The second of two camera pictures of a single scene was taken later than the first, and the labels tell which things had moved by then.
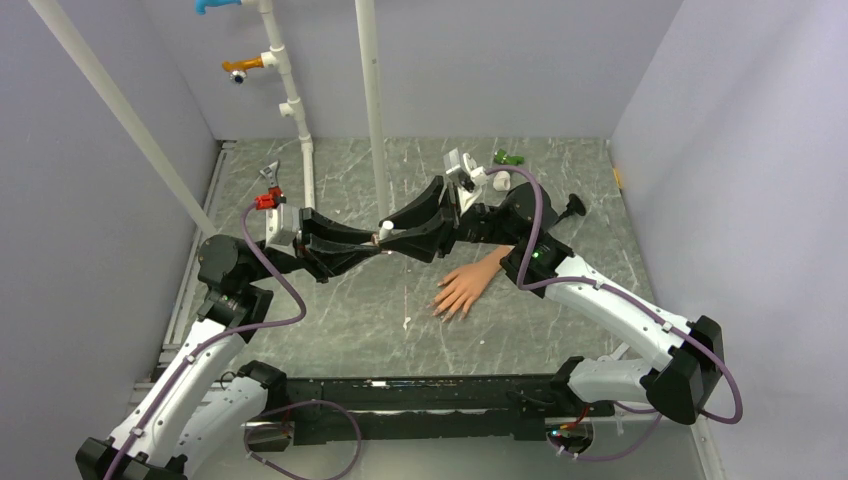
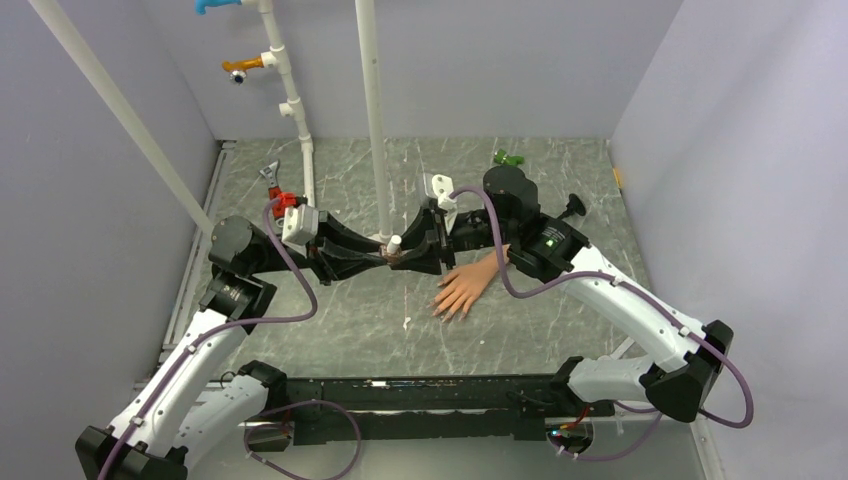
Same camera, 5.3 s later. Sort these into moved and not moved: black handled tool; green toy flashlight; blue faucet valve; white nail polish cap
Moved: white nail polish cap
Not moved: blue faucet valve; green toy flashlight; black handled tool
